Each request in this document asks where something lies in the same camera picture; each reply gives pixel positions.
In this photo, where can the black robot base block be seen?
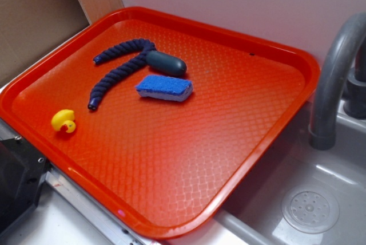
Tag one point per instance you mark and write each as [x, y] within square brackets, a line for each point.
[23, 171]

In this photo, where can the yellow rubber duck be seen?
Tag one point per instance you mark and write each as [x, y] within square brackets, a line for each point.
[64, 120]

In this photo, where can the orange plastic tray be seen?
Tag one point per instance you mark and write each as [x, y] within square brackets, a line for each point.
[162, 167]

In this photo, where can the blue scrub sponge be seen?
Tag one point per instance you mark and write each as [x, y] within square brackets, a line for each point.
[165, 88]

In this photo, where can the grey plastic sink basin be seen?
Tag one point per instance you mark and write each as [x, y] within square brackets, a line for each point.
[253, 211]

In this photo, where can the sink drain strainer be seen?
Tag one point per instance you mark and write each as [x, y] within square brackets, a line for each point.
[310, 210]

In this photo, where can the grey toy faucet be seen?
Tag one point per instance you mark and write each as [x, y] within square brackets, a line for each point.
[343, 72]

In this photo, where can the dark teal capsule handle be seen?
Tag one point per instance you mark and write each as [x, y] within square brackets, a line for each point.
[166, 63]

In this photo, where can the navy blue rope toy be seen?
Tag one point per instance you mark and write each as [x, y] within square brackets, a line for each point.
[142, 47]

